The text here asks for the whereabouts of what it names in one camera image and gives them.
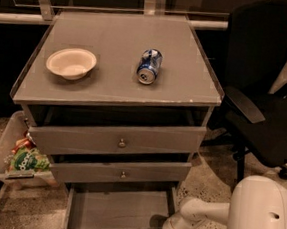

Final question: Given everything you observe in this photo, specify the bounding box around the grey bottom drawer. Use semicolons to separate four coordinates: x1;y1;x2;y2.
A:
63;182;177;229

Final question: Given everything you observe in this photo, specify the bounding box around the grey middle drawer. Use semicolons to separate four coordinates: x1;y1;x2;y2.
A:
50;162;191;183

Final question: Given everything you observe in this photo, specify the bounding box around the grey drawer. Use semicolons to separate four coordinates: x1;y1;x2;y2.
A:
29;126;206;155
50;162;191;183
63;182;177;229

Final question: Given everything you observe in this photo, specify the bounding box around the black office chair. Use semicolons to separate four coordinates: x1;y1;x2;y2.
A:
205;0;287;180

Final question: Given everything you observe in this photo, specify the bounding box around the clear plastic bin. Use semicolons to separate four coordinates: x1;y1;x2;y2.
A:
0;111;58;190

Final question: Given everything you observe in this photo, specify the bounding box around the crushed blue soda can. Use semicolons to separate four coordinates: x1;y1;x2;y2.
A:
136;49;163;85

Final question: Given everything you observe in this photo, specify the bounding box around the metal rail frame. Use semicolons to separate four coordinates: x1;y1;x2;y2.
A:
0;0;287;50

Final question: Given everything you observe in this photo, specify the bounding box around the green snack bag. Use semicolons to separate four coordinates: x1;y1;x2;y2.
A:
4;147;50;172

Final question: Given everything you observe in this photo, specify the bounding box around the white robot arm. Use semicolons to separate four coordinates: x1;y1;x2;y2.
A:
162;175;287;229

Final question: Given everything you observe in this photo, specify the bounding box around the grey drawer cabinet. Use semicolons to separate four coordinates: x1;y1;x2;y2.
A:
2;1;232;201

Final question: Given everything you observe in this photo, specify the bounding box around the red snack bag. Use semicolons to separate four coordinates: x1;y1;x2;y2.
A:
11;132;35;154

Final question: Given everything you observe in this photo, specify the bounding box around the white paper bowl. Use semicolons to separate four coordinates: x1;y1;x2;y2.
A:
45;48;97;80

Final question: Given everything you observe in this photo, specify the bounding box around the grey top drawer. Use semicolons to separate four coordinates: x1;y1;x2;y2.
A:
29;126;206;155

